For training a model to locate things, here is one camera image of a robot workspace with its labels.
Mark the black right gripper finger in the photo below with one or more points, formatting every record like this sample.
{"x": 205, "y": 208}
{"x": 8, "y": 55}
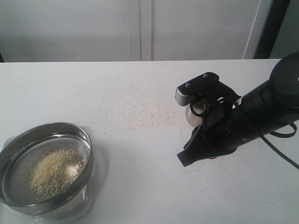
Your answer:
{"x": 195, "y": 149}
{"x": 209, "y": 87}

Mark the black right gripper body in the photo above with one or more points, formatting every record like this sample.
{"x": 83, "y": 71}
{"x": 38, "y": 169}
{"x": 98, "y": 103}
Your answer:
{"x": 226, "y": 126}

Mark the small stainless steel cup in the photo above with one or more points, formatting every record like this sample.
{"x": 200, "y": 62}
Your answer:
{"x": 198, "y": 108}

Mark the round steel mesh sieve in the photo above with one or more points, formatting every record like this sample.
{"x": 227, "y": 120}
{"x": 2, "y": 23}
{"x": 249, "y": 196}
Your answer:
{"x": 21, "y": 154}

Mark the clear glass bowl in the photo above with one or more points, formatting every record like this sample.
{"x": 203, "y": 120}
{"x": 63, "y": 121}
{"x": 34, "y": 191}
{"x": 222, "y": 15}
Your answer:
{"x": 80, "y": 207}

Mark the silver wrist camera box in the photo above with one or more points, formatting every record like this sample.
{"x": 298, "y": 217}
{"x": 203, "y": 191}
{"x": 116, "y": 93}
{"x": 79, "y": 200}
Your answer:
{"x": 185, "y": 93}

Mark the dark vertical post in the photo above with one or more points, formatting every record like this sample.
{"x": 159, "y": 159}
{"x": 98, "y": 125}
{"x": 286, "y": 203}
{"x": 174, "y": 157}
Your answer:
{"x": 271, "y": 28}

